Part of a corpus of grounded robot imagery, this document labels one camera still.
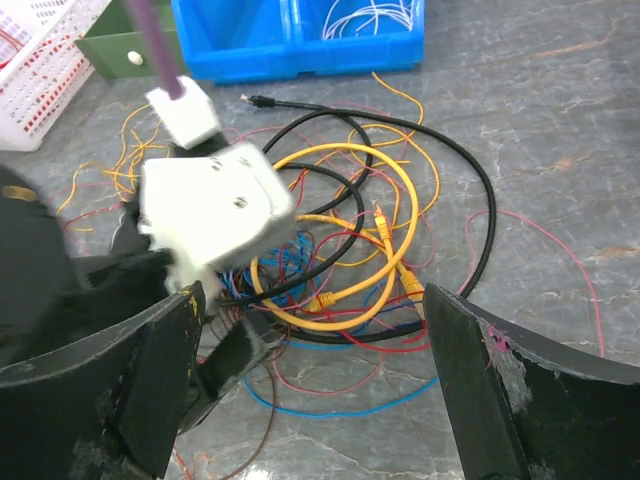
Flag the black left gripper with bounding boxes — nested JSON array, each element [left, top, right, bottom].
[[0, 167, 281, 431]]

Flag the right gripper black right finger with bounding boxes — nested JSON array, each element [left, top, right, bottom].
[[423, 284, 639, 479]]

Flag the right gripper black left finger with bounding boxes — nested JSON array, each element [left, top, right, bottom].
[[1, 283, 205, 479]]

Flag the thin blue wire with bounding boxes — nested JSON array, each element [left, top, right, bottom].
[[219, 227, 441, 419]]

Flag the long black ethernet cable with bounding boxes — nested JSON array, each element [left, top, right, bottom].
[[219, 93, 498, 346]]

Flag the white left perforated basket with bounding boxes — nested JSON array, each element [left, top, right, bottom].
[[1, 0, 108, 152]]

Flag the green plastic box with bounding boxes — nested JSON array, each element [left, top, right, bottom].
[[75, 1, 156, 79]]

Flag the blue plastic divided bin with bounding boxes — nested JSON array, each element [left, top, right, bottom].
[[171, 1, 427, 84]]

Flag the thin brown wire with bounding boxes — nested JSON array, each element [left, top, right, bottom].
[[199, 269, 291, 480]]

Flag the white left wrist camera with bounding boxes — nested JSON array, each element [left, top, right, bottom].
[[139, 142, 296, 296]]

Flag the yellow ethernet cable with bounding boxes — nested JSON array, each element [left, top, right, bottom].
[[295, 207, 426, 301], [250, 142, 420, 332]]

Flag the red cables in basket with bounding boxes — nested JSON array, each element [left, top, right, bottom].
[[0, 27, 24, 69]]

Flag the white wires in blue bin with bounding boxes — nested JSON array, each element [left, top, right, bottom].
[[322, 0, 416, 40]]

